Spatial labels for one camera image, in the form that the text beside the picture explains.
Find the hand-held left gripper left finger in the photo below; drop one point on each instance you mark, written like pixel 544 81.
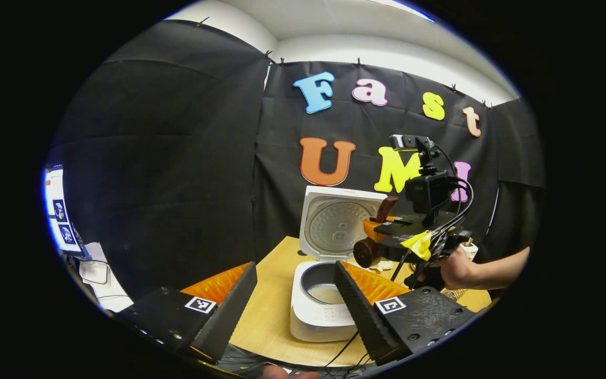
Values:
pixel 229 316

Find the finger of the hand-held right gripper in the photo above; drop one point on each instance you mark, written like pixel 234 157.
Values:
pixel 395 246
pixel 374 229

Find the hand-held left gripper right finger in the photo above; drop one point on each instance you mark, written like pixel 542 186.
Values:
pixel 361 310

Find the white rice layer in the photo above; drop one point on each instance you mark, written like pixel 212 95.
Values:
pixel 326 293

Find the white rice cooker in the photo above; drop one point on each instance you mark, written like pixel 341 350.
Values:
pixel 334 226

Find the white toaster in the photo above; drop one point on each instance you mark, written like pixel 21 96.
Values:
pixel 470 251

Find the white side table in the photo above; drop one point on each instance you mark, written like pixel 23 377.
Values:
pixel 116 300

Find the white square device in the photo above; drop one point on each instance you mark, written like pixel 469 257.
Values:
pixel 95 272

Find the black backdrop cloth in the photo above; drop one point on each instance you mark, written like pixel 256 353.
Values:
pixel 177 158

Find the computer monitor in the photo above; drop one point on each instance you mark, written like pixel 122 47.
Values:
pixel 61 221

